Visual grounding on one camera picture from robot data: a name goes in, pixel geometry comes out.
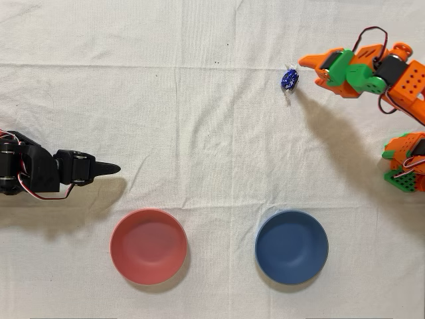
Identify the blue candy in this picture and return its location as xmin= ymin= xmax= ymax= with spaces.
xmin=280 ymin=62 xmax=300 ymax=107

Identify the pink bowl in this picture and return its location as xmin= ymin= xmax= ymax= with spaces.
xmin=110 ymin=208 xmax=189 ymax=286

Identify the blue bowl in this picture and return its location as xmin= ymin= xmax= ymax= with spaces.
xmin=254 ymin=209 xmax=329 ymax=286

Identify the white tablecloth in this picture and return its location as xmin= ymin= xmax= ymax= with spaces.
xmin=0 ymin=0 xmax=425 ymax=319

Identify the black arm servo cable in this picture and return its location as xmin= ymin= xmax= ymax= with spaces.
xmin=18 ymin=172 xmax=76 ymax=201

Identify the orange arm servo cable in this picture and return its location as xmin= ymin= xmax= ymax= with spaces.
xmin=351 ymin=26 xmax=390 ymax=66

